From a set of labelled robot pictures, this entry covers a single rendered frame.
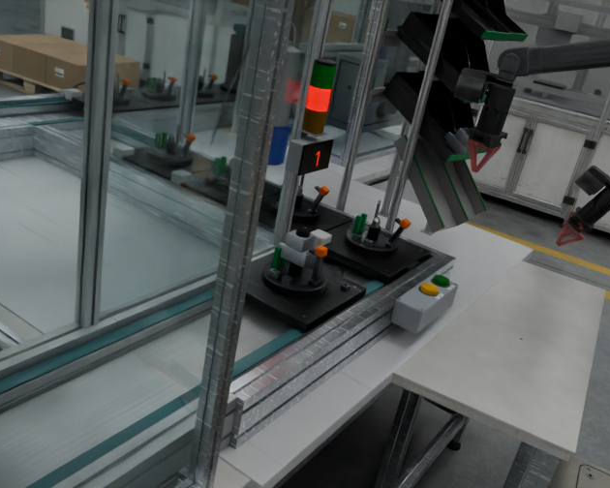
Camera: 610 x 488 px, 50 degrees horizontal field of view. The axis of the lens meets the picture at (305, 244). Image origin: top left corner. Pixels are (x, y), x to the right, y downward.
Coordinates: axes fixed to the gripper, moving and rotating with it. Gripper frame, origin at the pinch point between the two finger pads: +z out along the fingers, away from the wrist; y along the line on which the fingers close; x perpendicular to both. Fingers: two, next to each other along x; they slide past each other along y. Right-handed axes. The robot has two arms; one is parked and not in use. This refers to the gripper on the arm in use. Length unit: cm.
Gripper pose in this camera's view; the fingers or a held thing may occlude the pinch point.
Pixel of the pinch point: (475, 168)
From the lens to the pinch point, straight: 158.2
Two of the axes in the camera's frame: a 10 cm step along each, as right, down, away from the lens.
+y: -5.7, 2.3, -7.9
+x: 8.0, 4.0, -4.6
